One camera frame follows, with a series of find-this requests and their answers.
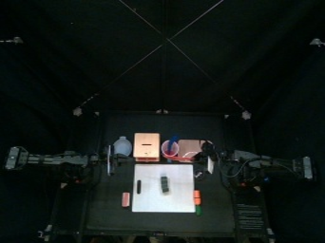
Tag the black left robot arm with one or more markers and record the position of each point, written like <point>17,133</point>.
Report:
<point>45,158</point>

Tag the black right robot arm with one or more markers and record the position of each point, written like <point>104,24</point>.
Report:
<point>274,163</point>

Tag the black toy knife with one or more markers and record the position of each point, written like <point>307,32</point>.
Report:
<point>137,186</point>

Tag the dark green sushi roll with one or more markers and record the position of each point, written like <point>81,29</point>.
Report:
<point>164,184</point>

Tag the white cutting board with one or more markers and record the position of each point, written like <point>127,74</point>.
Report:
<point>168,199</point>

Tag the clear plastic jar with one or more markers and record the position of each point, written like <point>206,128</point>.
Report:
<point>121,146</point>

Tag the light wooden box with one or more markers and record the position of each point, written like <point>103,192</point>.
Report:
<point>145,146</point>

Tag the blue utensil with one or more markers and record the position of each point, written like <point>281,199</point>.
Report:
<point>172,144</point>

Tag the pink translucent cup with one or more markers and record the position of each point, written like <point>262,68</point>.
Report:
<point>168,153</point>

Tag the orange toy piece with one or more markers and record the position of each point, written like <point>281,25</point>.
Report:
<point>196,196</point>

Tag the pink rectangular toy block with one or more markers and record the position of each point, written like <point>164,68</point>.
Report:
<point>125,199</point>

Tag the green toy piece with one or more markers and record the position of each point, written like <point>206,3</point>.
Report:
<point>198,210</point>

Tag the grey frame clamp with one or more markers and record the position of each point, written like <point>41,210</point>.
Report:
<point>77,111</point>
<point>16,40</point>
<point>160,111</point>
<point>246,115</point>
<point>315,41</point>

